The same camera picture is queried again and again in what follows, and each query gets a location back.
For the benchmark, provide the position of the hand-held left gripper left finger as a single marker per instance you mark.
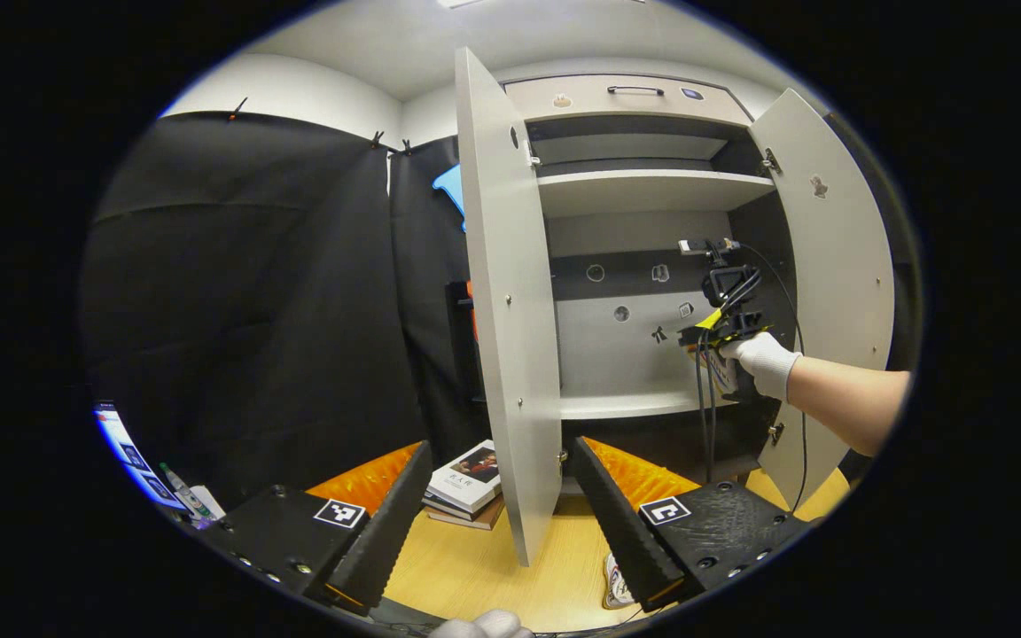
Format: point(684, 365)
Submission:
point(386, 532)

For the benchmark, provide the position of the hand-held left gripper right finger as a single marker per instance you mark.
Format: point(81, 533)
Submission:
point(621, 532)

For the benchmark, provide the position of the white shoe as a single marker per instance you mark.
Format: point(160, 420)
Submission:
point(617, 585)
point(725, 377)

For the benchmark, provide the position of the grey cabinet door square stickers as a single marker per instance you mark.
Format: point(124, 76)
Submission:
point(838, 266)

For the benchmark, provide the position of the grey shoe cabinet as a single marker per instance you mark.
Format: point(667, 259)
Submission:
point(599, 363)

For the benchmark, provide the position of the grey cabinet door checkered sticker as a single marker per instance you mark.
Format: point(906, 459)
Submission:
point(502, 310)

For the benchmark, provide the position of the grey cabinet shelf board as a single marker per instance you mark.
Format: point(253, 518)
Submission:
point(635, 190)

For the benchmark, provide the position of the grey cabinet drawer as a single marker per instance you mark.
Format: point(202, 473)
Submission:
point(599, 108)

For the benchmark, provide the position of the brown book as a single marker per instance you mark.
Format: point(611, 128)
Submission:
point(475, 521)

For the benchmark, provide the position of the white book portrait cover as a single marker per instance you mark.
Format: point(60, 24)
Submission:
point(466, 478)

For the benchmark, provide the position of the small white object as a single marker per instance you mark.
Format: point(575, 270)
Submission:
point(209, 503)

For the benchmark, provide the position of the green capped marker pen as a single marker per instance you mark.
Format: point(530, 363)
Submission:
point(183, 492)

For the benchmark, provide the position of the white blue printed sheet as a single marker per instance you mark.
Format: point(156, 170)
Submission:
point(134, 456)

